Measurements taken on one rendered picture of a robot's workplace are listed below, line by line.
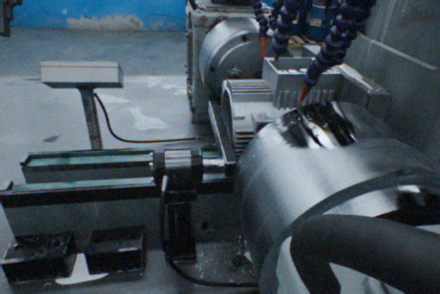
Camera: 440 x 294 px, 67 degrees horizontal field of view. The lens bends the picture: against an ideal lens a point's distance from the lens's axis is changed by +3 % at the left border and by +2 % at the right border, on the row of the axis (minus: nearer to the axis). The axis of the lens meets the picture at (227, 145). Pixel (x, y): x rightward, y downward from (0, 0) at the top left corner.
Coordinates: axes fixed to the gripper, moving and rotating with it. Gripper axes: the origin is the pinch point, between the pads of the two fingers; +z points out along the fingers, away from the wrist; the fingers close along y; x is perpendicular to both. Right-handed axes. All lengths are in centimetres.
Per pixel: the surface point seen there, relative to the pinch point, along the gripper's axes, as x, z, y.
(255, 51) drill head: -6, 8, 59
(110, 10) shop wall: 482, -210, -56
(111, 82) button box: -3.5, 15.1, 23.7
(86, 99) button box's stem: 1.2, 18.4, 16.9
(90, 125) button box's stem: 5.1, 24.4, 16.8
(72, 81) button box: -3.5, 14.9, 15.2
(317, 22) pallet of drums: 385, -159, 265
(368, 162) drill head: -55, 34, 56
